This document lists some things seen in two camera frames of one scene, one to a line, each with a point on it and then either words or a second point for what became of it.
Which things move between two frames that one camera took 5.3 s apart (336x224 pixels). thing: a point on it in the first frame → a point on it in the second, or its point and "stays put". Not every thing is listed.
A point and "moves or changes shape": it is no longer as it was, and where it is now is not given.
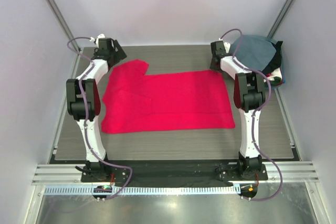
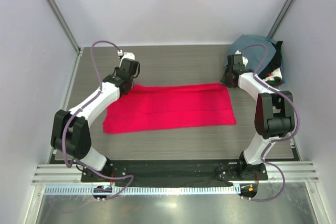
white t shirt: (276, 73) stays put
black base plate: (176, 172) stays put
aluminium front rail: (71, 173) stays put
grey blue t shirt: (255, 51) stays put
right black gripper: (213, 67) → (224, 81)
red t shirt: (134, 102) moves or changes shape
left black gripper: (119, 55) → (117, 68)
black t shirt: (276, 61) stays put
